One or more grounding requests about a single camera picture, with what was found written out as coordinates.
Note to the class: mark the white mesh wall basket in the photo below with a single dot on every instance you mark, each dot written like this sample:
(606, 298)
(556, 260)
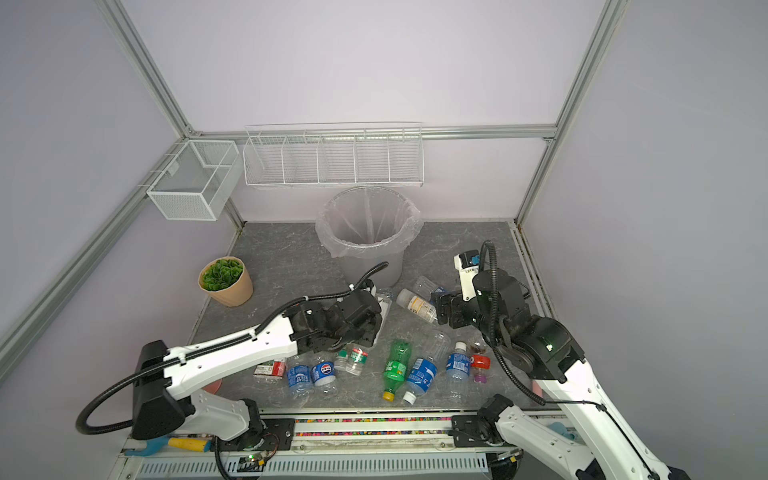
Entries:
(198, 180)

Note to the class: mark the aluminium rail with beads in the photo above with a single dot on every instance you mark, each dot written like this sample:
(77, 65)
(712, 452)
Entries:
(442, 431)

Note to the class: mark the white wire wall rack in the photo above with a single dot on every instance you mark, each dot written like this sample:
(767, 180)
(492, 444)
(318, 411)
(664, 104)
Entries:
(334, 154)

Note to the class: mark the teal yellow toy tool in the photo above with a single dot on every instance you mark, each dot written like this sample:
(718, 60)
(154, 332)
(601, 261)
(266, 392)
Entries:
(153, 446)

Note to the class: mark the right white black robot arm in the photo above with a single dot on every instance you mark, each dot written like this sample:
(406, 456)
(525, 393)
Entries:
(544, 361)

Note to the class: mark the green plant in beige pot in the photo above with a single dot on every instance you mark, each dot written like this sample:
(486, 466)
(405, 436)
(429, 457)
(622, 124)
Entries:
(227, 281)

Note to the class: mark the clear bottle blue label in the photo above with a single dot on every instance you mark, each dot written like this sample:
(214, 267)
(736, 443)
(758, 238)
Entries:
(427, 289)

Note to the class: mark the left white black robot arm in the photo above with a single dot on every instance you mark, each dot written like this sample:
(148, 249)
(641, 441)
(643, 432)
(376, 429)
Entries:
(168, 383)

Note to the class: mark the pink round toy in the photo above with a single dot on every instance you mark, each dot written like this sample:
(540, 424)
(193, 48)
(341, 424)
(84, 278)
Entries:
(213, 387)

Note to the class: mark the Pepsi bottle blue cap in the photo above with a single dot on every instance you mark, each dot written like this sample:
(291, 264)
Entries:
(323, 375)

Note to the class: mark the white floral label bottle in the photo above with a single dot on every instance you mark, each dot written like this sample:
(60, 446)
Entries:
(383, 297)

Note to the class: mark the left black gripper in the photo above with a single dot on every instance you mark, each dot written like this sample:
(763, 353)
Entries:
(371, 332)

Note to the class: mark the grey mesh waste bin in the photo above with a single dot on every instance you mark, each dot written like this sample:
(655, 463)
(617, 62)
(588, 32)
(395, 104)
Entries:
(371, 240)

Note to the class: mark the frosted bottle yellow label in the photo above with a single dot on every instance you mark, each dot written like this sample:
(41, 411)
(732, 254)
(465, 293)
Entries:
(417, 306)

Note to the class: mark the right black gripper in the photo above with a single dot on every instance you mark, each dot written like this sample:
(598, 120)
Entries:
(446, 302)

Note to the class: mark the small blue label water bottle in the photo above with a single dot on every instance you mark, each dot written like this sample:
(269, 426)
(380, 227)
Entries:
(457, 370)

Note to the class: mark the clear plastic bin liner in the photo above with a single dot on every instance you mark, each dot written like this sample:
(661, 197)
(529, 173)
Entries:
(384, 237)

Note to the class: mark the blue label white cap bottle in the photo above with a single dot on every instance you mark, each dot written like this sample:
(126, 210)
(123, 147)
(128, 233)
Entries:
(298, 375)

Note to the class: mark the green soda bottle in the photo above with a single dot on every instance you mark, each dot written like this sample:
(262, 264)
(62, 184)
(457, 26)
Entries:
(396, 368)

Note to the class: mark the red cap clear bottle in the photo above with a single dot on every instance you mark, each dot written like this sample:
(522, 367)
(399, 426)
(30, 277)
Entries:
(270, 372)

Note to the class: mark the small green label bottle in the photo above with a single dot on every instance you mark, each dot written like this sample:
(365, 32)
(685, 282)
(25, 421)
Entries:
(357, 359)

